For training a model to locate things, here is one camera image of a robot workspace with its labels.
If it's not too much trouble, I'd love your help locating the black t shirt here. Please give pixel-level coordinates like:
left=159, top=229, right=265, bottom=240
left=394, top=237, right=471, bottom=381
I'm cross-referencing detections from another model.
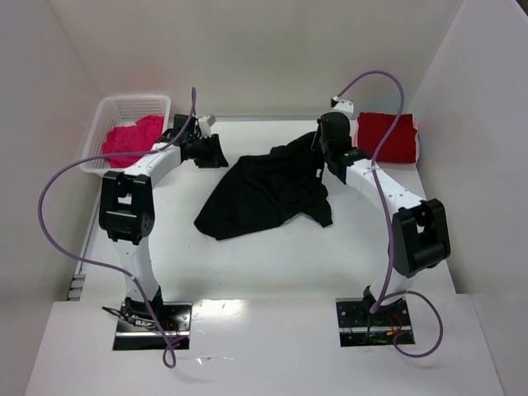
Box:
left=194, top=132, right=332, bottom=240

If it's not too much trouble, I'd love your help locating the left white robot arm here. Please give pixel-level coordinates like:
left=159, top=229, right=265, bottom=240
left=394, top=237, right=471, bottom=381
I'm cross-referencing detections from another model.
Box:
left=99, top=114, right=228, bottom=323

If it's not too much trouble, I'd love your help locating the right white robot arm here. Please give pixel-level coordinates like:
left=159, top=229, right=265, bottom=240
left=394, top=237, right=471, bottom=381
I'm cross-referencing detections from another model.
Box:
left=313, top=111, right=450, bottom=314

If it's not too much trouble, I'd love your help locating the magenta t shirt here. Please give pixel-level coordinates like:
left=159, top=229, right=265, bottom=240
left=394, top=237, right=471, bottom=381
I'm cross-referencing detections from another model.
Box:
left=101, top=115, right=164, bottom=154

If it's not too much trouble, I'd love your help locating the folded red t shirt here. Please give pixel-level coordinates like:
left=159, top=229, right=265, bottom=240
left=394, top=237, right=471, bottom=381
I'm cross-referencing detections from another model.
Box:
left=354, top=112, right=415, bottom=164

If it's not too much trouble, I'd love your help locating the white plastic basket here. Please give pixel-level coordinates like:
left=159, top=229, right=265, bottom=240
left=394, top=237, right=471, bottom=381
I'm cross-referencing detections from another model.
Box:
left=82, top=94, right=171, bottom=158

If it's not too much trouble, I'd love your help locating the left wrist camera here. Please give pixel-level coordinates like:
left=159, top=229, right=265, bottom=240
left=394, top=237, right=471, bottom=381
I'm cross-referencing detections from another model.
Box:
left=195, top=114, right=216, bottom=139

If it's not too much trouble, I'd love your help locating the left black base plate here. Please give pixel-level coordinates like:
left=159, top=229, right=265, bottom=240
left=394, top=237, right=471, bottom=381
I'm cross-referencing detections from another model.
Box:
left=112, top=302, right=192, bottom=351

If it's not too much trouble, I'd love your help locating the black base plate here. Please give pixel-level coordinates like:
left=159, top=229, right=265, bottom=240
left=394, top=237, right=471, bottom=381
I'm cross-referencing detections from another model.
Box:
left=336, top=299, right=415, bottom=347
left=112, top=302, right=192, bottom=351

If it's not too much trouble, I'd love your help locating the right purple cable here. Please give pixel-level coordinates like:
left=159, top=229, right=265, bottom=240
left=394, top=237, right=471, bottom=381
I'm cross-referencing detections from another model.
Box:
left=337, top=70, right=446, bottom=358

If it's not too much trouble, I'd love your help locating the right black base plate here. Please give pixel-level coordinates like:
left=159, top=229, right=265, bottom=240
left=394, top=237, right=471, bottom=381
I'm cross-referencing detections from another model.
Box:
left=336, top=299, right=415, bottom=347

